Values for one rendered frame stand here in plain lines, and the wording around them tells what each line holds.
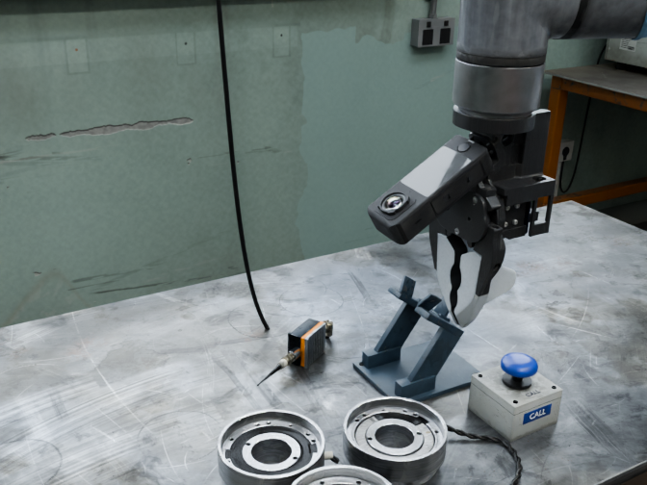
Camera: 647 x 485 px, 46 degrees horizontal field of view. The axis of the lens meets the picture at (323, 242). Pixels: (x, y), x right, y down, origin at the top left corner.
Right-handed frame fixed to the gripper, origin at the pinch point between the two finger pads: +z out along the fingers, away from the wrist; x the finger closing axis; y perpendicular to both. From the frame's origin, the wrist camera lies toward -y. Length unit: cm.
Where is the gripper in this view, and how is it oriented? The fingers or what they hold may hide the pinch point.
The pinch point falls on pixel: (455, 315)
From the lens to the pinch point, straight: 75.8
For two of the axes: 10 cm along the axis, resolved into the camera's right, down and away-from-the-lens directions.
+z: -0.2, 9.2, 4.0
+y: 8.7, -1.9, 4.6
